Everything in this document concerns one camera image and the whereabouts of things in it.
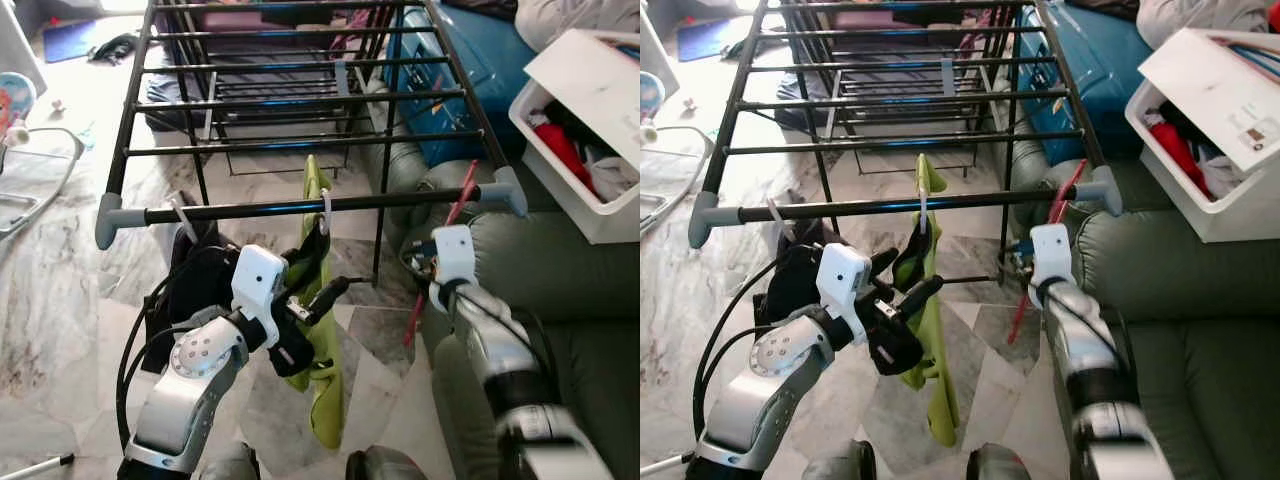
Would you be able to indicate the white hanger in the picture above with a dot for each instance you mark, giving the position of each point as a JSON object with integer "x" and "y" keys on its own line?
{"x": 325, "y": 205}
{"x": 778, "y": 215}
{"x": 922, "y": 200}
{"x": 183, "y": 218}

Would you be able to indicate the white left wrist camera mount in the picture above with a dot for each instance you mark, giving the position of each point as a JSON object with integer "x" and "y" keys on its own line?
{"x": 842, "y": 280}
{"x": 258, "y": 280}

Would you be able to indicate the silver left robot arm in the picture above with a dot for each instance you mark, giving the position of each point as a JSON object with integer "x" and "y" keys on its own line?
{"x": 185, "y": 400}
{"x": 760, "y": 400}

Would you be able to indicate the black and white garment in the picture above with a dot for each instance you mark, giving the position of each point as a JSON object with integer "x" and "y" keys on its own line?
{"x": 795, "y": 280}
{"x": 190, "y": 290}

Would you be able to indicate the robot right leg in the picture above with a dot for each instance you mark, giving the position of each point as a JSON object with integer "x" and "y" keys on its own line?
{"x": 385, "y": 466}
{"x": 995, "y": 465}

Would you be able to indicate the beige garment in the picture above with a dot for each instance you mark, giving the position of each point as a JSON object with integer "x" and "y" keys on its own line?
{"x": 575, "y": 20}
{"x": 1200, "y": 18}

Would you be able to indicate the green leather sofa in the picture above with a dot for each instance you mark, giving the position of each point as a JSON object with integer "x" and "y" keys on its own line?
{"x": 580, "y": 300}
{"x": 1200, "y": 320}

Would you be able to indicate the robot leg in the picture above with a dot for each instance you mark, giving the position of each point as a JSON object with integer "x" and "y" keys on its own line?
{"x": 995, "y": 465}
{"x": 385, "y": 466}
{"x": 232, "y": 465}
{"x": 840, "y": 465}

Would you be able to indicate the red plastic hanger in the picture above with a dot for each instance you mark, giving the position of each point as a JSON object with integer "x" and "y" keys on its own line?
{"x": 1068, "y": 185}
{"x": 465, "y": 185}

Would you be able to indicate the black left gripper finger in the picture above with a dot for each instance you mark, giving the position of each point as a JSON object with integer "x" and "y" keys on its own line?
{"x": 297, "y": 270}
{"x": 920, "y": 297}
{"x": 884, "y": 265}
{"x": 328, "y": 298}

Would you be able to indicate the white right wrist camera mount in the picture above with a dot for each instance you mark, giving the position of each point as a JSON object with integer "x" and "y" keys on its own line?
{"x": 1052, "y": 250}
{"x": 455, "y": 250}

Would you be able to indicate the robot left leg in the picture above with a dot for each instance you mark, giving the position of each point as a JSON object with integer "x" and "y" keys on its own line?
{"x": 840, "y": 465}
{"x": 232, "y": 465}

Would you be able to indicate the black cloth heap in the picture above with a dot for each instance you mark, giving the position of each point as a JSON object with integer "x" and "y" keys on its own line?
{"x": 742, "y": 42}
{"x": 115, "y": 48}

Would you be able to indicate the green garment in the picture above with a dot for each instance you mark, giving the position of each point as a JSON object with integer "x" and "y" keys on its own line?
{"x": 940, "y": 400}
{"x": 325, "y": 410}

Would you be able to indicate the red garment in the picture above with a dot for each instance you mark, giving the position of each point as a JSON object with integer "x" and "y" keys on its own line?
{"x": 1180, "y": 150}
{"x": 560, "y": 150}

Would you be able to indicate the colourful baby bouncer seat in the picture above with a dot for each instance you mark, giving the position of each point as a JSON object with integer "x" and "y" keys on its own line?
{"x": 650, "y": 100}
{"x": 12, "y": 100}

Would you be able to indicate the blue suitcase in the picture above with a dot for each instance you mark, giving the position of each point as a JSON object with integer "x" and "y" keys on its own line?
{"x": 1090, "y": 70}
{"x": 470, "y": 80}

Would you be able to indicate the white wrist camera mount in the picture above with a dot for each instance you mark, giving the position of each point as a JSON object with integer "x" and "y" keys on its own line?
{"x": 455, "y": 250}
{"x": 842, "y": 280}
{"x": 258, "y": 280}
{"x": 1052, "y": 250}

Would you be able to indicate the grey floor mattress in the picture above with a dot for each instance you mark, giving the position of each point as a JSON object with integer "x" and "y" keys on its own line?
{"x": 170, "y": 100}
{"x": 795, "y": 105}

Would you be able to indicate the white storage bin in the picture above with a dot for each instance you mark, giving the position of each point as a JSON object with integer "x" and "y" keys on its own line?
{"x": 590, "y": 80}
{"x": 1210, "y": 90}

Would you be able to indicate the black metal drying rack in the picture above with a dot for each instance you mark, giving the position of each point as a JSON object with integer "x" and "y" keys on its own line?
{"x": 112, "y": 215}
{"x": 705, "y": 215}

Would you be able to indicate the blue floor mat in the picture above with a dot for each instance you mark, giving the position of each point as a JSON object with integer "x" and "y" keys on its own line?
{"x": 700, "y": 40}
{"x": 65, "y": 42}

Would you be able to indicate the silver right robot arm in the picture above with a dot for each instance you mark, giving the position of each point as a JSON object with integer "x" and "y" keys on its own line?
{"x": 500, "y": 350}
{"x": 1085, "y": 350}

